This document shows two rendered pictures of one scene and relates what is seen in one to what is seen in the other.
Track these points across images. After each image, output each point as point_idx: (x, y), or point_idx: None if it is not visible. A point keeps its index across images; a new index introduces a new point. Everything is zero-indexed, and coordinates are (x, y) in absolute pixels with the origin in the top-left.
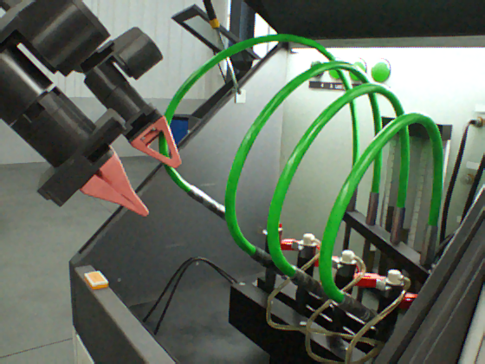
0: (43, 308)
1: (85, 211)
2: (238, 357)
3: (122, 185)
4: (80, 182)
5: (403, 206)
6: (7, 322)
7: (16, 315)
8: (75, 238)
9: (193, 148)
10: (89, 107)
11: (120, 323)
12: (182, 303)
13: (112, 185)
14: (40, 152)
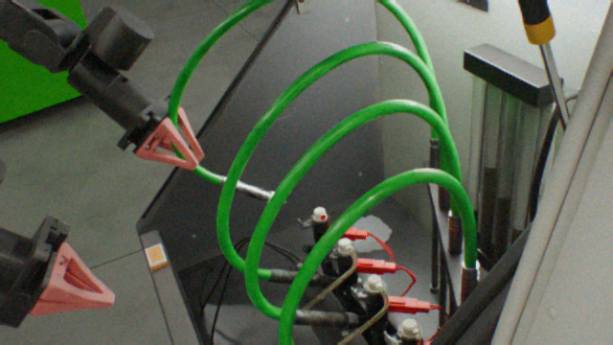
0: None
1: (224, 42)
2: (311, 332)
3: (71, 299)
4: (26, 310)
5: (458, 215)
6: (141, 208)
7: (150, 197)
8: (214, 86)
9: (252, 83)
10: None
11: (170, 320)
12: (269, 251)
13: (74, 280)
14: None
